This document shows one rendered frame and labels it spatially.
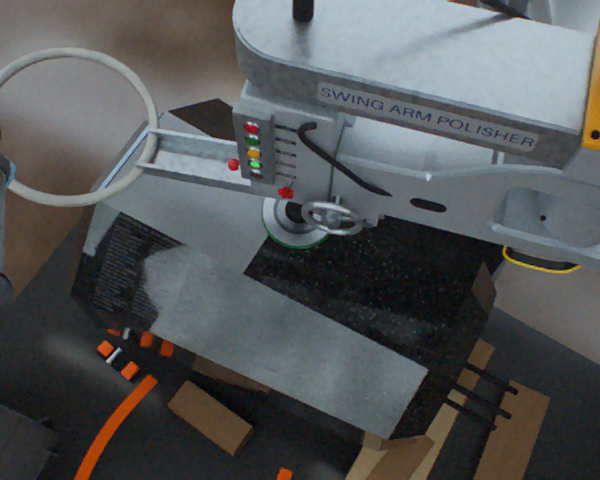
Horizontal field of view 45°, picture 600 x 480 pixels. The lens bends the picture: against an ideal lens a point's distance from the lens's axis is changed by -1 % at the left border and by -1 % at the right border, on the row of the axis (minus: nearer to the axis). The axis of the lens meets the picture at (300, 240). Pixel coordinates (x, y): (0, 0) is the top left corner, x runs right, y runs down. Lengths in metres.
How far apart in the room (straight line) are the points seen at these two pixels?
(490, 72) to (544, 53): 0.11
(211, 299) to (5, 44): 2.05
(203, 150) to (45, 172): 1.41
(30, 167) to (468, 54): 2.38
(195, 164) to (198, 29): 1.67
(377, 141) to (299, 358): 0.77
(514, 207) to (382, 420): 0.74
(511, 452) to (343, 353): 1.00
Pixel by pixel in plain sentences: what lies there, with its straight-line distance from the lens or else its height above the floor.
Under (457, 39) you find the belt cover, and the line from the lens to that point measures 1.38.
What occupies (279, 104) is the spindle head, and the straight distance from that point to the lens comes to 1.45.
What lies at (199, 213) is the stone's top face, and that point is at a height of 0.87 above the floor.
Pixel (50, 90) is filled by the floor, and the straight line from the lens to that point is 3.57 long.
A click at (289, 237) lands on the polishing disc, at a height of 0.90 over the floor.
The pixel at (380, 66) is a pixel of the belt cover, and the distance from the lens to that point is 1.32.
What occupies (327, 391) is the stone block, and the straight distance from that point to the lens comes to 2.12.
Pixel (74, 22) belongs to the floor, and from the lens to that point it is 3.77.
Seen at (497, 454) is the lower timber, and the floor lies 0.08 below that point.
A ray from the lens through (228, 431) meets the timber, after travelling 2.70.
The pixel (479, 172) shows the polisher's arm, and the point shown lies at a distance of 1.51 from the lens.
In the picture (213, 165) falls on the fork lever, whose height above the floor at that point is 1.04.
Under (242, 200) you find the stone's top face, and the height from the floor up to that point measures 0.87.
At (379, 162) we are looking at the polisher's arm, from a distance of 1.56.
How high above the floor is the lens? 2.80
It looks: 67 degrees down
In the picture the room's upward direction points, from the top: 1 degrees clockwise
